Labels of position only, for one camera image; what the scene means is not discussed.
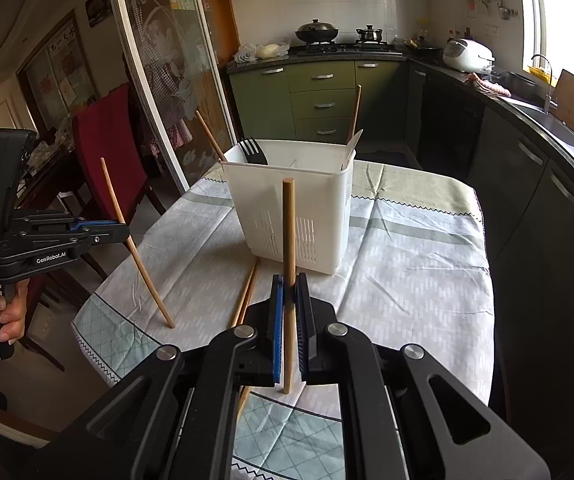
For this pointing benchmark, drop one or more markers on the dark lower cabinets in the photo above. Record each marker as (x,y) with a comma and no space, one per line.
(527,200)

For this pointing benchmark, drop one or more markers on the pink cloth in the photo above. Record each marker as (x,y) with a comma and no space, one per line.
(489,86)

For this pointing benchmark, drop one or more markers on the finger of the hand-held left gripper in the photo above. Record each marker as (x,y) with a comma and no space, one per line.
(94,223)
(112,236)

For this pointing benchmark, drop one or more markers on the white plastic bags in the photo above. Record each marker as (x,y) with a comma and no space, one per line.
(262,52)

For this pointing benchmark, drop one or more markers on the white rice cooker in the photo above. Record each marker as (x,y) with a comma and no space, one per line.
(467,55)

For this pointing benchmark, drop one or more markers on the black plastic fork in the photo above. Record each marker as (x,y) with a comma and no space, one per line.
(253,152)

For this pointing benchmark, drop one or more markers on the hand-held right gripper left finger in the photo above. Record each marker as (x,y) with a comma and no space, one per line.
(278,330)

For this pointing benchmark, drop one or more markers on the steel sink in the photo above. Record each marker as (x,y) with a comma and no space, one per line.
(567,130)

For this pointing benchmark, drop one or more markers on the gas stove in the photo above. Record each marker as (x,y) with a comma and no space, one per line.
(347,48)

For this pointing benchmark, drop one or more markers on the white plastic utensil holder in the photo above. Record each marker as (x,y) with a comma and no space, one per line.
(252,195)

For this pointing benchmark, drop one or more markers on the wooden chopstick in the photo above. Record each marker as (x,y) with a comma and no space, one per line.
(244,292)
(152,285)
(211,135)
(355,110)
(252,292)
(289,230)

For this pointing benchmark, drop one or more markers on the red covered chair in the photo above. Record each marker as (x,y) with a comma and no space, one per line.
(112,130)

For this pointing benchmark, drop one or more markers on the black frying pan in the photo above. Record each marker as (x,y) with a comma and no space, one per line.
(424,49)

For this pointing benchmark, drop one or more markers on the pale checked tablecloth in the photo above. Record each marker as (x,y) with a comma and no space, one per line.
(407,270)

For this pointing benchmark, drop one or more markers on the framed wall picture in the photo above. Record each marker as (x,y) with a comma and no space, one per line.
(59,70)

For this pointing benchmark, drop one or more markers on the sliding glass door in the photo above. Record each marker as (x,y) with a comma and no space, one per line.
(167,25)

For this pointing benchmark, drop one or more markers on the sauce bottles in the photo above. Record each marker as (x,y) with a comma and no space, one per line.
(459,35)

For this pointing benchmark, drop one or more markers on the thin gooseneck faucet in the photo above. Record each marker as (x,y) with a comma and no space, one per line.
(546,95)

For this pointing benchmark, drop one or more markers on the wall poster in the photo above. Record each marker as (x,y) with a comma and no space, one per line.
(99,6)

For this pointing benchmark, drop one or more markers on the steel cooking pot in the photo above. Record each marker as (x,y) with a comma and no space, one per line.
(369,35)

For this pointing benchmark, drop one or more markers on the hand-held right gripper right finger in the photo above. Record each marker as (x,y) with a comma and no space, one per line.
(303,330)

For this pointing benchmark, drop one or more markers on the green lower cabinets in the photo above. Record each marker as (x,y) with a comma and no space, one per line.
(317,90)

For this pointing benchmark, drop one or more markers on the black lidded wok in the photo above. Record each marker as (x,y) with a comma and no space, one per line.
(317,32)

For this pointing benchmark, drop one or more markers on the checkered apron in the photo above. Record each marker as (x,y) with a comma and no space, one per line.
(167,90)

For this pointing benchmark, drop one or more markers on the yellow basket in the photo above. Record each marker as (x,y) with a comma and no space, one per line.
(539,75)

